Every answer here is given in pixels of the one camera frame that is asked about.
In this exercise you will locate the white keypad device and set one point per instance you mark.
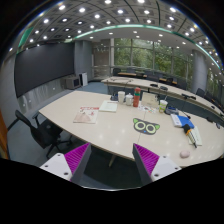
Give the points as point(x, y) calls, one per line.
point(176, 120)

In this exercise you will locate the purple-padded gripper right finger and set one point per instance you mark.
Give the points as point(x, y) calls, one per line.
point(151, 166)

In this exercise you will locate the green-band paper cup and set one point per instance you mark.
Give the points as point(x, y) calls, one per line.
point(162, 105)

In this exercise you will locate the pink computer mouse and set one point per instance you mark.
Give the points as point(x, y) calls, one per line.
point(184, 154)

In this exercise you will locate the white calendar stand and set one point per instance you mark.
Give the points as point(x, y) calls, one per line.
point(149, 99)

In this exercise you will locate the red tall bottle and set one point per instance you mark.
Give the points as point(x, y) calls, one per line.
point(136, 98)

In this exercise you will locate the black office chair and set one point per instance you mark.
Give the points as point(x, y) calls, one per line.
point(24, 134)

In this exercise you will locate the red-cover magazine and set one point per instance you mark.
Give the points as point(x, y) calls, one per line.
point(86, 115)

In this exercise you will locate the white lidded cup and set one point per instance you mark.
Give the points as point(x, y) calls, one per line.
point(129, 99)

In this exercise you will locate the pale green booklet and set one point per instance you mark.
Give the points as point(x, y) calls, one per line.
point(108, 106)

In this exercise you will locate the black owl-face mouse pad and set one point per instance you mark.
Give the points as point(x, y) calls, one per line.
point(145, 127)

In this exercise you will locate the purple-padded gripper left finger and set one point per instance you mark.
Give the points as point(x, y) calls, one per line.
point(69, 166)

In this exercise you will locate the large black wall screen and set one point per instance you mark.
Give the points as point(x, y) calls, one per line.
point(42, 64)

